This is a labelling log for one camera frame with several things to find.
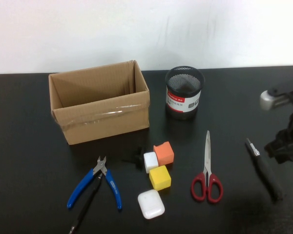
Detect black mesh pen holder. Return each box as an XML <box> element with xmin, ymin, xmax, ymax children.
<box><xmin>165</xmin><ymin>65</ymin><xmax>206</xmax><ymax>120</ymax></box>

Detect thin black pen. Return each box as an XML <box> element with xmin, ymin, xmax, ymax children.
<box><xmin>67</xmin><ymin>173</ymin><xmax>104</xmax><ymax>234</ymax></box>

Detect white rounded earbud case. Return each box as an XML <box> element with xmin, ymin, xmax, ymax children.
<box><xmin>137</xmin><ymin>189</ymin><xmax>166</xmax><ymax>220</ymax></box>

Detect yellow block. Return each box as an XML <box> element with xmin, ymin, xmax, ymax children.
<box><xmin>149</xmin><ymin>165</ymin><xmax>172</xmax><ymax>192</ymax></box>

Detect blue-handled wire cutters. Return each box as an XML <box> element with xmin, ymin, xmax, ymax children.
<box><xmin>67</xmin><ymin>156</ymin><xmax>123</xmax><ymax>210</ymax></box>

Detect small black plastic clip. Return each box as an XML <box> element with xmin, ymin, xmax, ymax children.
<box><xmin>121</xmin><ymin>146</ymin><xmax>144</xmax><ymax>170</ymax></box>

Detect small white block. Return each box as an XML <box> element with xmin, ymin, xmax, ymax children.
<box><xmin>143</xmin><ymin>151</ymin><xmax>159</xmax><ymax>174</ymax></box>

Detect orange foam block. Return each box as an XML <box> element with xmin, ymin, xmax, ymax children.
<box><xmin>153</xmin><ymin>141</ymin><xmax>175</xmax><ymax>166</ymax></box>

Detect red-handled scissors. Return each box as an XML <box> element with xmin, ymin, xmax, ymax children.
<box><xmin>190</xmin><ymin>130</ymin><xmax>224</xmax><ymax>204</ymax></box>

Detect brown cardboard box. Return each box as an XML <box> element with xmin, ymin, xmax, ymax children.
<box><xmin>48</xmin><ymin>59</ymin><xmax>151</xmax><ymax>145</ymax></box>

